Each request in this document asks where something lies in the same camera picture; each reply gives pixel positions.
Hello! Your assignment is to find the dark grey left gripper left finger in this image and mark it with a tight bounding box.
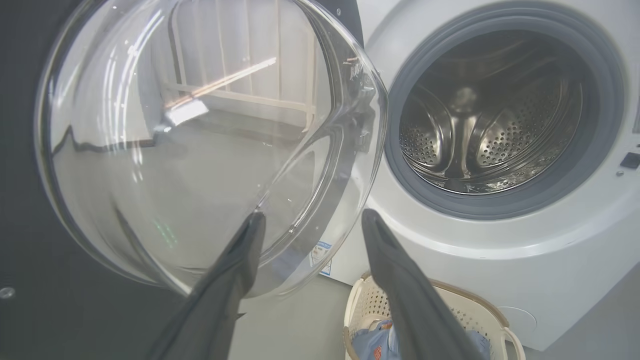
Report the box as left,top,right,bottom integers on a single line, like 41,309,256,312
147,211,267,360

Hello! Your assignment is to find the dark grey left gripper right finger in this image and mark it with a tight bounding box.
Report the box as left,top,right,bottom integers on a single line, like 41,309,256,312
361,208,483,360

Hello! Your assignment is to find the blue bear-print garment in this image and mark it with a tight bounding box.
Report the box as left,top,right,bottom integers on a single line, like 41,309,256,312
467,330,492,360
351,320,401,360

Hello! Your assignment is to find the glass washing machine door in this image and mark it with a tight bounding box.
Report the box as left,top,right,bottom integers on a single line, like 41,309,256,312
0,0,390,360

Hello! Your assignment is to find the white front-load washing machine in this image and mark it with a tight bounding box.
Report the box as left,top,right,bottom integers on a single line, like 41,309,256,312
320,0,640,352

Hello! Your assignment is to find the stainless steel washing machine drum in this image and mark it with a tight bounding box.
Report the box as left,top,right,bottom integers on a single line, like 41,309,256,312
399,30,585,195

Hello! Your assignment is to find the cream perforated laundry basket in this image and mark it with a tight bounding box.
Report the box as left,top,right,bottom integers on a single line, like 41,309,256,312
343,271,527,360

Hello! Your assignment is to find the round white filter cover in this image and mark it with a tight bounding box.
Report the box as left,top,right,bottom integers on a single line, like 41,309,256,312
497,306,538,333

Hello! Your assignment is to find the blue energy label sticker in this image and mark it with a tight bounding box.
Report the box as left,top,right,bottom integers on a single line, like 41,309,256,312
309,240,333,277

